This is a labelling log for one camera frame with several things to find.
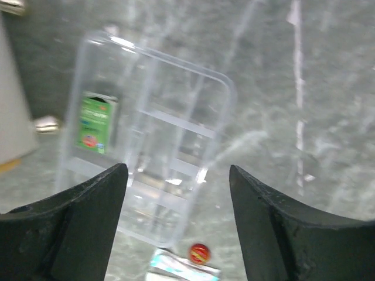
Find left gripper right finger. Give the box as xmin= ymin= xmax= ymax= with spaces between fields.
xmin=229 ymin=165 xmax=374 ymax=281

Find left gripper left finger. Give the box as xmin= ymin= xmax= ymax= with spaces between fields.
xmin=1 ymin=163 xmax=128 ymax=280

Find small orange round tin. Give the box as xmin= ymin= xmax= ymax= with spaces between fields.
xmin=188 ymin=243 xmax=211 ymax=265

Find white teal bandage wrappers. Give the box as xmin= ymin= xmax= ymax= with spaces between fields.
xmin=145 ymin=248 xmax=221 ymax=281

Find green small sachet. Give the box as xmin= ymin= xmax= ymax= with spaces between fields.
xmin=77 ymin=91 xmax=118 ymax=155

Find clear compartment tray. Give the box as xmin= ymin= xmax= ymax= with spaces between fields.
xmin=55 ymin=31 xmax=237 ymax=248

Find beige cylindrical drum device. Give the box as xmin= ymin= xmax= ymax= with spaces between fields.
xmin=0 ymin=0 xmax=61 ymax=175

